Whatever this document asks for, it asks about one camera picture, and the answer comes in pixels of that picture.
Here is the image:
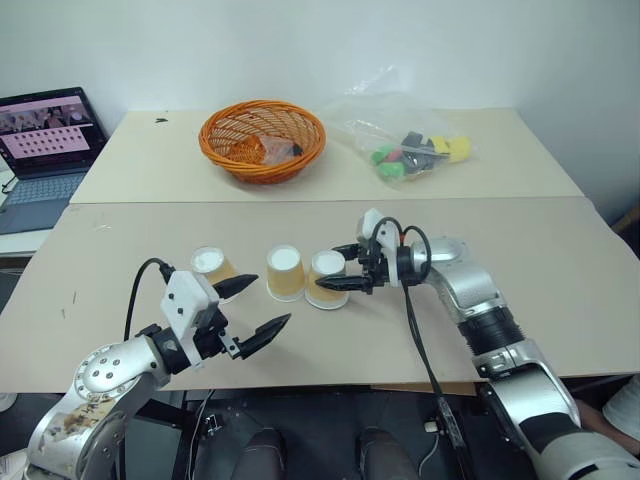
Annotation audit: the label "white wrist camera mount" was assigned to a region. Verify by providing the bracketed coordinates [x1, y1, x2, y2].
[160, 270, 222, 372]
[355, 208, 404, 289]

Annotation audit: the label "green toy pieces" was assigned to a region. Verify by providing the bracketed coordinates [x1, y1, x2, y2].
[369, 143, 406, 180]

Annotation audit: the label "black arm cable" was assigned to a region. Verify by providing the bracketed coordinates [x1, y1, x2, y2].
[123, 257, 174, 342]
[372, 216, 472, 480]

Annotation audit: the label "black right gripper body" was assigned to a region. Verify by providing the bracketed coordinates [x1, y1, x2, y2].
[355, 238, 391, 296]

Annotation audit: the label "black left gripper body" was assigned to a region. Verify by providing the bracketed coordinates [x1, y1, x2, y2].
[192, 307, 247, 361]

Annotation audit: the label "person in white clothing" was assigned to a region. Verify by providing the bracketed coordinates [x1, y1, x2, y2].
[573, 373, 640, 442]

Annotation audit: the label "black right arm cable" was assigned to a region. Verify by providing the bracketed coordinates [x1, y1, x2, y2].
[372, 216, 472, 480]

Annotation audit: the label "clear plastic bag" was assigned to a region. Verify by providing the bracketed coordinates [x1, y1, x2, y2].
[321, 63, 484, 192]

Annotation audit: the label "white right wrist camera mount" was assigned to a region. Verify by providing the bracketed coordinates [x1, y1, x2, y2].
[355, 208, 404, 289]

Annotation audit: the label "white cable with plug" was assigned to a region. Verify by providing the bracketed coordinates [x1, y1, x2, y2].
[417, 420, 442, 467]

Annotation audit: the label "black toy pieces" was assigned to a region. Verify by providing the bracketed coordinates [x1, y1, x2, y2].
[399, 130, 437, 175]

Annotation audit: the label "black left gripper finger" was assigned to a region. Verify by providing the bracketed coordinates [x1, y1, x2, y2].
[211, 272, 260, 303]
[237, 313, 293, 361]

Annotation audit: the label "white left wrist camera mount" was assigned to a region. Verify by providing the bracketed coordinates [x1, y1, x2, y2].
[160, 270, 222, 372]

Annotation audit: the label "orange wicker basket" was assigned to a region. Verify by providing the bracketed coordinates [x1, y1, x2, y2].
[198, 99, 328, 186]

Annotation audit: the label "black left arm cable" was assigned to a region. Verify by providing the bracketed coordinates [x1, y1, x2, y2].
[123, 257, 174, 342]

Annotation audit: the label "yellow toy block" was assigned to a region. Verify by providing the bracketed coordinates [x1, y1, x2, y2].
[431, 134, 473, 165]

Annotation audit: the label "yellow paper cup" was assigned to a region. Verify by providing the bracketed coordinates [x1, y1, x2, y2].
[265, 243, 306, 304]
[190, 245, 241, 305]
[304, 250, 350, 312]

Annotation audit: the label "open laptop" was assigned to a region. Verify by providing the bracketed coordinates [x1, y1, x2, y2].
[0, 86, 109, 237]

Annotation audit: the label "thin white cable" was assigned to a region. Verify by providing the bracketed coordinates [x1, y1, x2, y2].
[188, 388, 215, 480]

